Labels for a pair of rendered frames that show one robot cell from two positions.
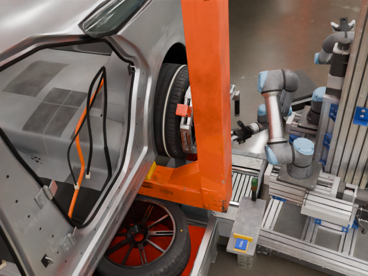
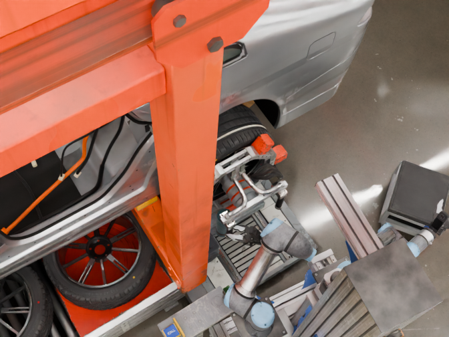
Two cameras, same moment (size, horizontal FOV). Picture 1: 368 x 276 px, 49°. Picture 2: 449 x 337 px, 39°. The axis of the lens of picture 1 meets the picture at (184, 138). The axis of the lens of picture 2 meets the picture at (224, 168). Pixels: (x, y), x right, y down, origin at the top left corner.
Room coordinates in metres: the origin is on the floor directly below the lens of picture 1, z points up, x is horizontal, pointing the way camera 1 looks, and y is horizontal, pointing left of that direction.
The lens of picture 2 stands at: (0.79, -0.75, 4.08)
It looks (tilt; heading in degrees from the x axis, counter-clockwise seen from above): 64 degrees down; 27
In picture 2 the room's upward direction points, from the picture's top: 6 degrees clockwise
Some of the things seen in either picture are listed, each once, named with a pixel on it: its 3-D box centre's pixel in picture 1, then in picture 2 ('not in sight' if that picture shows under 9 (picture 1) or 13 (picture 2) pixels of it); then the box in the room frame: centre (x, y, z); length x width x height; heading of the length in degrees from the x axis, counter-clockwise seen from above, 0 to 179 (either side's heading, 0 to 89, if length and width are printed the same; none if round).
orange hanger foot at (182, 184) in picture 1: (167, 174); (157, 218); (1.76, 0.14, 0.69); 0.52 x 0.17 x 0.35; 66
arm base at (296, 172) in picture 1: (300, 164); (259, 321); (1.54, -0.66, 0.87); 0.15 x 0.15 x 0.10
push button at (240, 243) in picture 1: (241, 244); (171, 332); (1.31, -0.26, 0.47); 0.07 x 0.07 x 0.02; 66
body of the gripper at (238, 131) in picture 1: (242, 133); (254, 238); (1.93, -0.40, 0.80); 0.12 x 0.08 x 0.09; 111
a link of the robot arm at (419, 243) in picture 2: not in sight; (414, 247); (2.18, -1.12, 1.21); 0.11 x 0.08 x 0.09; 164
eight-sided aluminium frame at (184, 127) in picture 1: (198, 114); (232, 181); (2.13, -0.12, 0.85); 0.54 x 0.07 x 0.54; 156
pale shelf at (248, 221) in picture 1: (247, 224); (196, 317); (1.46, -0.33, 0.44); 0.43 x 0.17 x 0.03; 156
